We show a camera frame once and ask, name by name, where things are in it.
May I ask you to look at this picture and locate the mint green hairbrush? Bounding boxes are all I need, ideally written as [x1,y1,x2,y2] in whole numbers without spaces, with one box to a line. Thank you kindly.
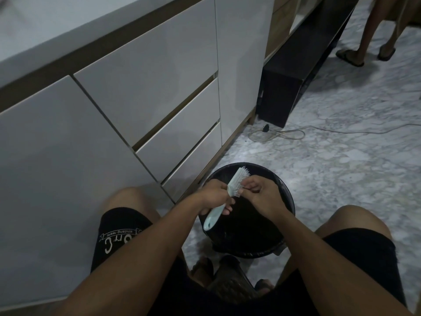
[203,166,252,232]

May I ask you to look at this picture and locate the person's leg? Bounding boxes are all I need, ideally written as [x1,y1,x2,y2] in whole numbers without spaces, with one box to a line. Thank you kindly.
[107,187,159,217]
[314,205,392,238]

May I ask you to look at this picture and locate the white floor cable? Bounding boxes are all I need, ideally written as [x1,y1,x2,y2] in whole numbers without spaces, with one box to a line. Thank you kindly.
[248,122,421,141]

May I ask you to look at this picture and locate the person's right leg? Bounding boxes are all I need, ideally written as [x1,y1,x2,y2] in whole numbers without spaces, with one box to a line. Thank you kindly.
[314,205,392,238]

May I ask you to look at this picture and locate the person's left foot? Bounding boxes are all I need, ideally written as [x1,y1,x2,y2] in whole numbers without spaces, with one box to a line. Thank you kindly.
[190,258,215,289]

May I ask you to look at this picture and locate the tall white drawer front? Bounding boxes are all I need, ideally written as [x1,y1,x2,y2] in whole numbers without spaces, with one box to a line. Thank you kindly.
[74,0,219,147]

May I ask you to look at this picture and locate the white drawer cabinet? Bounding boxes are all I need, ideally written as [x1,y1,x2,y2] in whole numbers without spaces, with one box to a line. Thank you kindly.
[0,0,275,308]

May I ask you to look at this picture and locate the black round trash bin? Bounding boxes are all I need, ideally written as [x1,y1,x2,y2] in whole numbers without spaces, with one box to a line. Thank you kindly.
[199,162,296,259]

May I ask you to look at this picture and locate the person's foot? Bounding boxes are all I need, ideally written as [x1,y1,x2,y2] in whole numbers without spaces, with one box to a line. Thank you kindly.
[255,278,275,294]
[190,258,215,289]

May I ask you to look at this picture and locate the narrow white cabinet door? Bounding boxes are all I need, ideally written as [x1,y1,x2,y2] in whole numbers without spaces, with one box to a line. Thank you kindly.
[214,0,275,146]

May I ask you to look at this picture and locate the black low tv bench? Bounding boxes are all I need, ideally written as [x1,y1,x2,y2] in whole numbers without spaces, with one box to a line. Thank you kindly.
[257,0,359,129]

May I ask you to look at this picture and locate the wide white cabinet door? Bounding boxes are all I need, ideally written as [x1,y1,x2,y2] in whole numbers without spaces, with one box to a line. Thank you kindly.
[0,75,175,308]

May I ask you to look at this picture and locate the person's right forearm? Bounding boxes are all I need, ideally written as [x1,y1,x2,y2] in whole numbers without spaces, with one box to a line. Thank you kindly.
[268,207,414,316]

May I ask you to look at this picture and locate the person's right foot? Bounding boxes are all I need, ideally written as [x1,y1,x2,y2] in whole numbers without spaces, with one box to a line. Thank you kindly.
[255,278,275,294]

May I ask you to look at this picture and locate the person's black shorts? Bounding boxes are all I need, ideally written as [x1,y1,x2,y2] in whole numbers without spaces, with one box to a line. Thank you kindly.
[90,207,407,316]

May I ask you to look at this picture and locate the person's left forearm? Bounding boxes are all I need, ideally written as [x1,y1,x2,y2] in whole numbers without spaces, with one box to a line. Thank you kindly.
[49,199,211,316]

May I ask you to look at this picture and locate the brown sofa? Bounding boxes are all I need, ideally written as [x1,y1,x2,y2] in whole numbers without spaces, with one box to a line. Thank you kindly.
[385,0,421,22]

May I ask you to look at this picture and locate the person's right hand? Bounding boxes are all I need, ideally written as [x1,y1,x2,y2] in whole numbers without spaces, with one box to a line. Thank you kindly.
[238,176,287,219]

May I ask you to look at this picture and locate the person's left leg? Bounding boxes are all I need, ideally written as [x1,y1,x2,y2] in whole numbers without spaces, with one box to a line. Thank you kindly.
[107,187,159,217]

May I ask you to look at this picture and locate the person's left hand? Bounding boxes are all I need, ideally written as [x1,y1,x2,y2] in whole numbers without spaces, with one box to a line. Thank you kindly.
[197,179,236,216]

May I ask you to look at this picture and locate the dark lattice plastic lid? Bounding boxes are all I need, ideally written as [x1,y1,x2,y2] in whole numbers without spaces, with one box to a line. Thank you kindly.
[207,255,258,304]

